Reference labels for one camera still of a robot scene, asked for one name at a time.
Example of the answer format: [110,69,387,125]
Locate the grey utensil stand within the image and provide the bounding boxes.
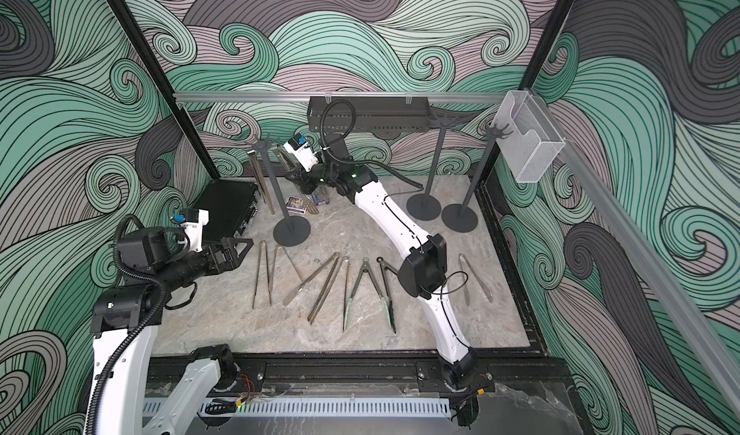
[254,139,310,247]
[441,120,512,233]
[407,117,455,221]

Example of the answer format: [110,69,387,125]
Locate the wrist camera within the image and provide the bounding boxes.
[170,208,209,252]
[283,134,319,172]

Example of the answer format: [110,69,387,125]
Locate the steel tongs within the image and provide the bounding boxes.
[251,240,272,309]
[249,151,276,215]
[459,254,493,303]
[283,252,339,322]
[271,244,304,282]
[273,146,319,215]

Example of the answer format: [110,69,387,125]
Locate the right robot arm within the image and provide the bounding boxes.
[283,138,477,392]

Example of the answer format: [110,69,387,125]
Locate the blue card box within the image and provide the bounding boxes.
[311,186,331,206]

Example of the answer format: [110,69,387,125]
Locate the clear plastic wall bin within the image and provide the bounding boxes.
[491,90,565,184]

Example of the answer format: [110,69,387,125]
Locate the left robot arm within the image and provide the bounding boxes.
[83,213,254,434]

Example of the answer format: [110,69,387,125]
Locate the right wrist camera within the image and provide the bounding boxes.
[283,134,319,172]

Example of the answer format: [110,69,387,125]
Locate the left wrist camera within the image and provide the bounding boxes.
[170,208,209,252]

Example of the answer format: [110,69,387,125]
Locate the white slotted cable duct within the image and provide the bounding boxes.
[141,397,453,419]

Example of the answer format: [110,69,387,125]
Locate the black tipped tongs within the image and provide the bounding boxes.
[376,257,398,334]

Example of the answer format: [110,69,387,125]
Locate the green tipped tongs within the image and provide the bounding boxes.
[342,257,394,333]

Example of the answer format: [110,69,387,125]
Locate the black wall shelf rack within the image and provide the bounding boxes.
[306,97,432,134]

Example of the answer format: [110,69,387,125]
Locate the colourful card box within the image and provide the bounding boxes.
[285,196,308,215]

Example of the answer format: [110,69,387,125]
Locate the aluminium rail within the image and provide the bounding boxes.
[173,90,506,105]

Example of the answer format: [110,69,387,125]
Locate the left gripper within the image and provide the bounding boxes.
[157,237,252,292]

